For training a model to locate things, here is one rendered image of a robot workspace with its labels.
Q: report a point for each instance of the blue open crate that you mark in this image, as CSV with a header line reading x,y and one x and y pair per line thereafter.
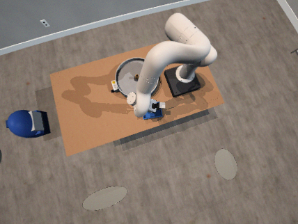
x,y
153,115

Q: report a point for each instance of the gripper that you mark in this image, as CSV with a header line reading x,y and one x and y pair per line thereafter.
x,y
152,110

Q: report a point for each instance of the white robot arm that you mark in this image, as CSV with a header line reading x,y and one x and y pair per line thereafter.
x,y
191,48

